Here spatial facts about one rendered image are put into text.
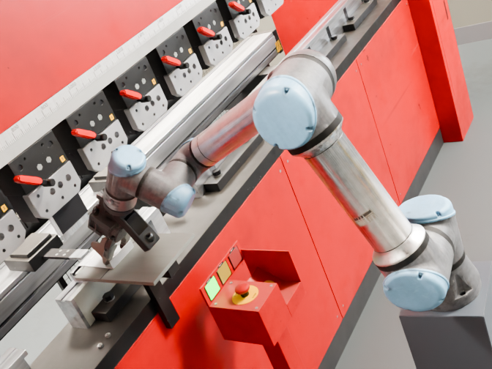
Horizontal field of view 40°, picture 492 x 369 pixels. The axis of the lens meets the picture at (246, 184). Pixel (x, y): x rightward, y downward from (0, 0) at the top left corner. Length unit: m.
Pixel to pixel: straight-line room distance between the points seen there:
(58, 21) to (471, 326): 1.17
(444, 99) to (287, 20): 0.92
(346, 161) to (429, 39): 2.30
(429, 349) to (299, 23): 2.41
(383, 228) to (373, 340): 1.41
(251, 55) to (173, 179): 1.46
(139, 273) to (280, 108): 0.62
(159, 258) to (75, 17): 0.63
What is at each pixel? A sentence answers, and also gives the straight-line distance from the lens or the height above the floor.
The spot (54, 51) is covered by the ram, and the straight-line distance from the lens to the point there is 1.71.
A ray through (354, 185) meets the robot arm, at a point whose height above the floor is 1.18.
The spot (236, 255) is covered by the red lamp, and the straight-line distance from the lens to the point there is 1.86.
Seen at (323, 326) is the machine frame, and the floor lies 0.18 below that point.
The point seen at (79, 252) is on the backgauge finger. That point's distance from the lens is 1.82.
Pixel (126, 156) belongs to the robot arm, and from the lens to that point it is 1.44.
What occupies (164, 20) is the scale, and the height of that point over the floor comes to 1.39.
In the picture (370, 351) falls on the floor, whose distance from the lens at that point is 2.62.
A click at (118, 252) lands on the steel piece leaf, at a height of 1.02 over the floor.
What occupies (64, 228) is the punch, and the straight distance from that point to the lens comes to 1.72.
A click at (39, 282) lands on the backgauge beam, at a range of 1.98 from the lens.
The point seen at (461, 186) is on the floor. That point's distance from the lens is 3.35.
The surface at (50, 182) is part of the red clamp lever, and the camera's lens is 1.60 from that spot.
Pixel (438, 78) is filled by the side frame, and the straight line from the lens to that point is 3.56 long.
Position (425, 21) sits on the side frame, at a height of 0.68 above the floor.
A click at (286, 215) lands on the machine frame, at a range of 2.25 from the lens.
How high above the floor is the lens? 1.79
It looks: 27 degrees down
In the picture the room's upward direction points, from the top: 23 degrees counter-clockwise
